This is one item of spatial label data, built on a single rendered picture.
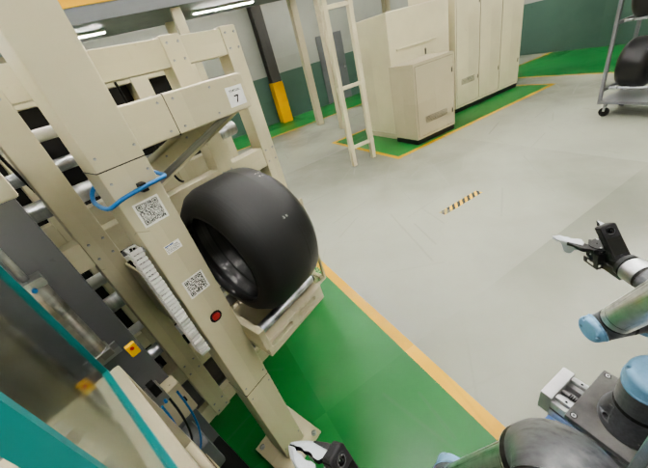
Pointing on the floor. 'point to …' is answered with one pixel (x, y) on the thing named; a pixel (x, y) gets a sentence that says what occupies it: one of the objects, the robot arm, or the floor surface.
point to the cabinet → (423, 96)
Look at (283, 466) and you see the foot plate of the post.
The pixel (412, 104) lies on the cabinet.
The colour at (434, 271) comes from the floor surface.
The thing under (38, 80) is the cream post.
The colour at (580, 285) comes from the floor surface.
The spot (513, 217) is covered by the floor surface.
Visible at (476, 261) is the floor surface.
